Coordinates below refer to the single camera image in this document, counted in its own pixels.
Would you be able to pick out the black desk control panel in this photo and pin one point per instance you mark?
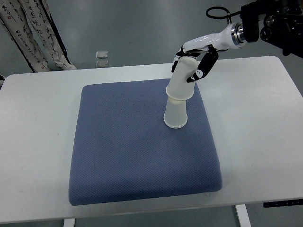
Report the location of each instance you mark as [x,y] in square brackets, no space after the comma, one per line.
[273,204]

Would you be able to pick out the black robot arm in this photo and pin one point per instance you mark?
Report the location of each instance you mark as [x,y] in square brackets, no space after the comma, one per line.
[277,22]

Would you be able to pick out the white paper cup on cushion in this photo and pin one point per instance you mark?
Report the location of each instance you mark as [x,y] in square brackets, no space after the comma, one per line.
[175,115]

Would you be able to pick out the lower silver floor plate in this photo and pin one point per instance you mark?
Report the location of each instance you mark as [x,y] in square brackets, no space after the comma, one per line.
[101,63]

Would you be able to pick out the white paper cup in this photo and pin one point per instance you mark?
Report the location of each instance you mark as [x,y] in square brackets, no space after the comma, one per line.
[175,115]
[178,88]

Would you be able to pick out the calligraphy print trousers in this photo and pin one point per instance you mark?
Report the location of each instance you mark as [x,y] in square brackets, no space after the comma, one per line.
[30,26]

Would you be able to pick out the white table leg left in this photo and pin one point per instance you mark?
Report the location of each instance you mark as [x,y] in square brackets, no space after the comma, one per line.
[69,222]

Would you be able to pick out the upper silver floor plate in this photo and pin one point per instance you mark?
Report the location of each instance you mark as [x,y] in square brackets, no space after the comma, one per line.
[101,54]

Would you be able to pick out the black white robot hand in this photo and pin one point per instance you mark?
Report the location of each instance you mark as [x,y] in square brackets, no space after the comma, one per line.
[232,37]

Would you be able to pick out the blue fabric cushion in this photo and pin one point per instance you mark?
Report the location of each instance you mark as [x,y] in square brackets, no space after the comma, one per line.
[124,151]

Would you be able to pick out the white table leg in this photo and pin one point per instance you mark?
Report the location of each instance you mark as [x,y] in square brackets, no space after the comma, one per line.
[69,222]
[242,215]

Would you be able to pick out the white table leg right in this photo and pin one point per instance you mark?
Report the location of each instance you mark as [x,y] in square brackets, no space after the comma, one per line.
[242,215]

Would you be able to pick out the silver floor plate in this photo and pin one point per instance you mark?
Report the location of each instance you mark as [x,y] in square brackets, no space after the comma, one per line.
[101,63]
[101,54]

